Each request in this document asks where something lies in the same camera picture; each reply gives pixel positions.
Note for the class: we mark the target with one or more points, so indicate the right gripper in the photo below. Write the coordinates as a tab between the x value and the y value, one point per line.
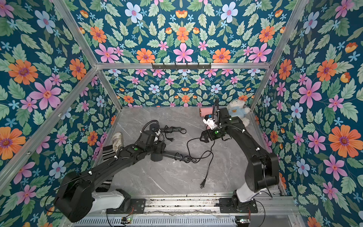
206	135

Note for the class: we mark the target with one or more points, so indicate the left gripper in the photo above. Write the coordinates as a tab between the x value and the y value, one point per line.
161	147

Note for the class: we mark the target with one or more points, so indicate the pink hair dryer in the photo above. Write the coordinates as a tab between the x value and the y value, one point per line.
203	111

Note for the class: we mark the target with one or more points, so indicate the dark grey hair dryer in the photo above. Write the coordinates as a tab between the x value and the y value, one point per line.
170	154
166	129

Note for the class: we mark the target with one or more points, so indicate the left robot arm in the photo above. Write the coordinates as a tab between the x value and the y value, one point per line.
77	195

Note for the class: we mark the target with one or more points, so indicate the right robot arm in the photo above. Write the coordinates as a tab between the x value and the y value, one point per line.
262	171

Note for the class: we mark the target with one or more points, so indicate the white teddy bear blue shirt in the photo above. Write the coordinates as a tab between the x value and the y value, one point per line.
239	109

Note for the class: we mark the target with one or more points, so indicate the rolled beige cloth bundle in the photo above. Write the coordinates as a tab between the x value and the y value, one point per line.
117	141

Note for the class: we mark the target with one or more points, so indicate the small green circuit board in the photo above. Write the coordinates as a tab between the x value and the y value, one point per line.
126	220

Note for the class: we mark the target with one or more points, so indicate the white slotted vent strip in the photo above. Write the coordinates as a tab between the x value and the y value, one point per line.
159	221

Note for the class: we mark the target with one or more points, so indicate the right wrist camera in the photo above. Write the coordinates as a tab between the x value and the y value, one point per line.
209	121

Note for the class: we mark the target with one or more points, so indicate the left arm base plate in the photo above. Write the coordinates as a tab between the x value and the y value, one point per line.
134	206

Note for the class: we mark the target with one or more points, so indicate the black hook rail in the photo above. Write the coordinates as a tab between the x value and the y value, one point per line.
178	66

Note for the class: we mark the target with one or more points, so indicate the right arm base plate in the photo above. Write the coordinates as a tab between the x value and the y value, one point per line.
233	205

